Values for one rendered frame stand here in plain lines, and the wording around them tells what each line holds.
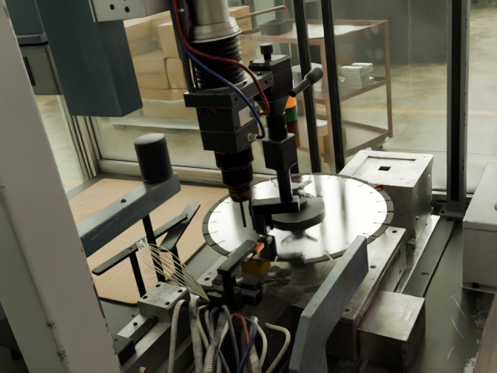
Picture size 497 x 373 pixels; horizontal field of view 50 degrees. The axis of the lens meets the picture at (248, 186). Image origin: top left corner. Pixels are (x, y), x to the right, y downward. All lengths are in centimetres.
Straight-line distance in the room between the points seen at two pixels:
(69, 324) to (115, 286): 99
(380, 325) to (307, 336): 28
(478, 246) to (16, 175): 93
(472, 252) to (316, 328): 48
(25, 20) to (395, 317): 77
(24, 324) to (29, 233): 6
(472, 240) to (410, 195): 18
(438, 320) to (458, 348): 8
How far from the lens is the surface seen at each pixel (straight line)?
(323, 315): 71
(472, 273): 112
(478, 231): 107
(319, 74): 86
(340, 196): 105
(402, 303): 98
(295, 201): 90
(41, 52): 97
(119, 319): 104
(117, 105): 79
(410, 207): 121
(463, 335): 104
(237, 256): 84
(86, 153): 201
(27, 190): 27
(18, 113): 27
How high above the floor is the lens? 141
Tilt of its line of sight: 24 degrees down
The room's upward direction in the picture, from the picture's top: 9 degrees counter-clockwise
